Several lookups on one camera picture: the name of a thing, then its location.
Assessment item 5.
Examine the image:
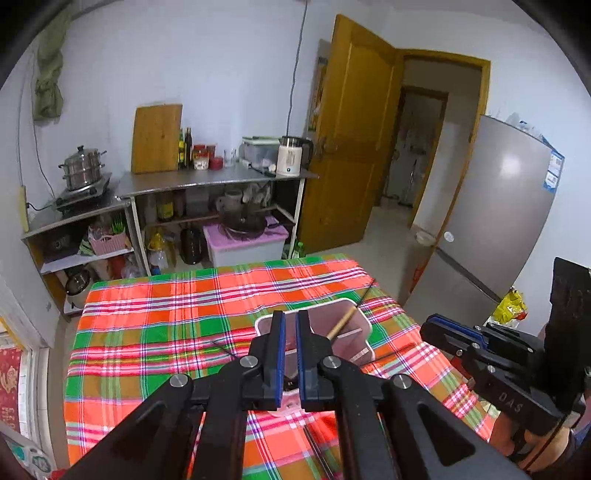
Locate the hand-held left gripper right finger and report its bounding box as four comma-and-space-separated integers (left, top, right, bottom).
297, 309, 533, 480

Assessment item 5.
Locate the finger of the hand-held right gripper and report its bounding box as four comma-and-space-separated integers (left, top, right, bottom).
425, 313, 518, 356
419, 322, 497, 384

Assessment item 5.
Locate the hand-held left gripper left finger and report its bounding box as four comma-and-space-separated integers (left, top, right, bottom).
60, 310, 284, 480

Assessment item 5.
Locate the cream chopstick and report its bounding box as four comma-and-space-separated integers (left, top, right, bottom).
326, 276, 377, 340

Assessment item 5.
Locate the pink plastic utensil basket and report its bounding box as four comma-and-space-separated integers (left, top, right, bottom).
254, 298, 375, 418

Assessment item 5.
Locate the person's right hand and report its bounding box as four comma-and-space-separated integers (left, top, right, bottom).
508, 427, 583, 474

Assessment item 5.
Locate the black chopstick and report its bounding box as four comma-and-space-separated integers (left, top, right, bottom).
368, 344, 422, 365
209, 339, 242, 362

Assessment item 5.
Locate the yellow plastic bag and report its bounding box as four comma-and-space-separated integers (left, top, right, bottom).
491, 288, 528, 326

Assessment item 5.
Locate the metal chopstick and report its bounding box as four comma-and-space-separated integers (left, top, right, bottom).
304, 427, 334, 480

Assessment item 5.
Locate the white box purple lid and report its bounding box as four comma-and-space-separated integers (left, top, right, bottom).
202, 222, 290, 268

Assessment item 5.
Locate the silver refrigerator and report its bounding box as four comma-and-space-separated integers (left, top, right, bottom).
403, 114, 566, 320

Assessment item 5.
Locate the plaid tablecloth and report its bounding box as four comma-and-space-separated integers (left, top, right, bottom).
65, 258, 500, 468

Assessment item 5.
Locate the black wok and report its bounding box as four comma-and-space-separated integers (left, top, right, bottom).
219, 210, 283, 237

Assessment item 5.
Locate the dark glass jar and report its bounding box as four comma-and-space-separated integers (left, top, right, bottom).
180, 224, 204, 265

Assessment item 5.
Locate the yellow cooking oil bottle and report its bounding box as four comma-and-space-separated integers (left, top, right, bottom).
147, 231, 170, 274

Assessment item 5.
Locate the steel kitchen table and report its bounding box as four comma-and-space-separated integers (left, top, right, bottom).
115, 161, 320, 278

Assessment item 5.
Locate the white electric kettle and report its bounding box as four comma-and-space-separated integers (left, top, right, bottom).
276, 135, 315, 178

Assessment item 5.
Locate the small pink woven basket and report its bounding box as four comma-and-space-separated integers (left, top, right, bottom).
88, 228, 128, 256

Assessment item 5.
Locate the clear storage box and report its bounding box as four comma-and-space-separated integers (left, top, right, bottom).
242, 136, 280, 169

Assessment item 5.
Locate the rice cooker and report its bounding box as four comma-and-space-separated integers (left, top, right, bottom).
64, 268, 94, 308

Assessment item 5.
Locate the yellow wooden door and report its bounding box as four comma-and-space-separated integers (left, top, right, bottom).
299, 14, 399, 256

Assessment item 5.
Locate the small steel shelf table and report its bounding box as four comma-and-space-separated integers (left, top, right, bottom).
20, 198, 136, 315

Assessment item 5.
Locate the wooden cutting board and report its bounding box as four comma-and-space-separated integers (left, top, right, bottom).
131, 104, 184, 174

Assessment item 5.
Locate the induction cooker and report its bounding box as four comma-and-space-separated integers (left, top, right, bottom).
54, 173, 114, 209

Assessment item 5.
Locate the steel steamer pot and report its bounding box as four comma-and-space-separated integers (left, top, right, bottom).
58, 145, 108, 190

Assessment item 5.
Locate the yellow power strip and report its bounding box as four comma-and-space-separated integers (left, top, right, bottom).
18, 185, 31, 232

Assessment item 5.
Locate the green hanging cloth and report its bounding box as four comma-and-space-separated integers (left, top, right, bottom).
34, 25, 66, 123

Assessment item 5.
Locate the wooden door frame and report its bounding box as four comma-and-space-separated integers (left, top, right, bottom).
394, 48, 491, 228

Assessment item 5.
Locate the red wall hanging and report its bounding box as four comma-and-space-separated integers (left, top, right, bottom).
0, 346, 25, 435

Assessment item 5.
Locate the grey wall cable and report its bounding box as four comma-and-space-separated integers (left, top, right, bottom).
285, 0, 308, 136

